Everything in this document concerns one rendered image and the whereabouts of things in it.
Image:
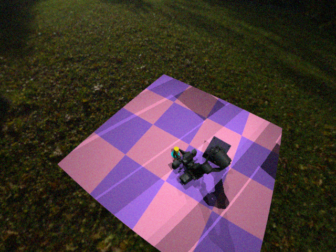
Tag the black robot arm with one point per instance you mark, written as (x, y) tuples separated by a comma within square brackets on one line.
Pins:
[(196, 171)]

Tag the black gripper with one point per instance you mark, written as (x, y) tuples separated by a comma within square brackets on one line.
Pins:
[(177, 163)]

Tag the yellow cylinder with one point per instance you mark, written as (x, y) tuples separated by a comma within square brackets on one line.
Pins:
[(176, 149)]

